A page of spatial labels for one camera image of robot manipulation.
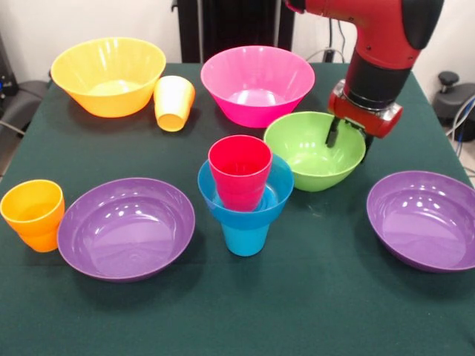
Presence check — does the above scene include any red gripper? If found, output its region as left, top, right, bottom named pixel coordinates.
left=324, top=79, right=404, bottom=164

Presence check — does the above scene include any green plastic bowl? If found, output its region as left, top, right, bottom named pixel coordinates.
left=263, top=111, right=367, bottom=193

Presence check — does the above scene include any large pink plastic bowl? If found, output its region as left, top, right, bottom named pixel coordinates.
left=200, top=45, right=316, bottom=129

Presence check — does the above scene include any shallow purple plastic bowl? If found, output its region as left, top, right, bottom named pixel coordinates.
left=366, top=170, right=475, bottom=274
left=56, top=177, right=197, bottom=284

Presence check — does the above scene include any red plastic cup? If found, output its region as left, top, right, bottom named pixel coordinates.
left=207, top=134, right=274, bottom=213

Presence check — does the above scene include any small blue plastic bowl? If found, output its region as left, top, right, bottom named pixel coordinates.
left=197, top=154, right=295, bottom=228

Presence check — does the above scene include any blue plastic cup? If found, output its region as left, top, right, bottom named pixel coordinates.
left=221, top=222, right=271, bottom=257

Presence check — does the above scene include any yellow orange plastic cup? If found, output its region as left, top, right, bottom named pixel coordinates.
left=153, top=75, right=197, bottom=133

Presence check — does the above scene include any black stand with knob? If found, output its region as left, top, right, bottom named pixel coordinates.
left=432, top=71, right=475, bottom=127

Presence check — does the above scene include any dark green tablecloth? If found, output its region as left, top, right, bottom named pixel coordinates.
left=0, top=62, right=475, bottom=356

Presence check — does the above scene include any large orange plastic bowl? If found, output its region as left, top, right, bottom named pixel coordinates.
left=50, top=36, right=167, bottom=119

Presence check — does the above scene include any black grey chair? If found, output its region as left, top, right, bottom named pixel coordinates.
left=0, top=79, right=51, bottom=135

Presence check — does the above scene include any black equipment box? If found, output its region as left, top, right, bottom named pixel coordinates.
left=0, top=35, right=19, bottom=98

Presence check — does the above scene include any light blue cable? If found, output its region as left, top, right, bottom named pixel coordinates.
left=445, top=94, right=475, bottom=140

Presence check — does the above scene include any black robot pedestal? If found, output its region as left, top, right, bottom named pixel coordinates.
left=171, top=0, right=302, bottom=64

